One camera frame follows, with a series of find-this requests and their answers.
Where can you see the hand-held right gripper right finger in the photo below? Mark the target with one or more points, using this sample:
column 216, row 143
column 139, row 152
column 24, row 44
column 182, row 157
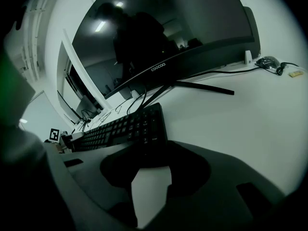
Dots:
column 228, row 182

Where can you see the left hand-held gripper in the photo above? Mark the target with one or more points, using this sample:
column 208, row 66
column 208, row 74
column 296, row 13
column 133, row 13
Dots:
column 55, row 135

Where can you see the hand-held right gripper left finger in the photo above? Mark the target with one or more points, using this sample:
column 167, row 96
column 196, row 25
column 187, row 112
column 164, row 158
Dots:
column 96, row 177

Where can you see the black keyboard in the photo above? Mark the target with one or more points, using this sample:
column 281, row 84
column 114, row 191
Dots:
column 134, row 126

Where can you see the flat black monitor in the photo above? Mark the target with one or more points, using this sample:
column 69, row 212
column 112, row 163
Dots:
column 72, row 100

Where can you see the black monitor stand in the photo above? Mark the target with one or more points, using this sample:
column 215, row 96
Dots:
column 204, row 86

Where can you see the black computer mouse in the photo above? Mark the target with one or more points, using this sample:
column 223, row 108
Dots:
column 267, row 62

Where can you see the small yellow strip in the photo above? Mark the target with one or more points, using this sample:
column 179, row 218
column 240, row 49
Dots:
column 296, row 73

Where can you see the grey desk partition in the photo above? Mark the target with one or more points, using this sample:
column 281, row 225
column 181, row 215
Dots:
column 253, row 32

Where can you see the large curved black monitor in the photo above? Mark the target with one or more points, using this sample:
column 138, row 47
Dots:
column 180, row 20

